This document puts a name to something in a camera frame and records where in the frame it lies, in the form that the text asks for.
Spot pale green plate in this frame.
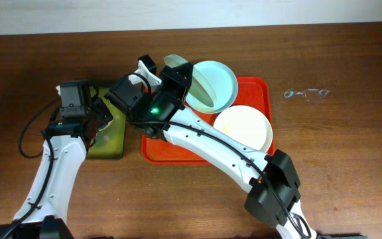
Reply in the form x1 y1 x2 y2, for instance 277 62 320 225
164 54 217 107

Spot light blue plate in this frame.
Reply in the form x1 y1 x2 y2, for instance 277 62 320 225
186 60 238 114

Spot yellow green sponge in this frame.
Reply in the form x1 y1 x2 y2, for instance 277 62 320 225
98 120 113 131

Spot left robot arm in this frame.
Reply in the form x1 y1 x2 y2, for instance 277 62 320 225
0 97 113 238

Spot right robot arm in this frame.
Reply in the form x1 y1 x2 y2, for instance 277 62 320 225
127 59 317 238

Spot white plate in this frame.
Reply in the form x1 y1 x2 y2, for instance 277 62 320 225
214 105 273 152

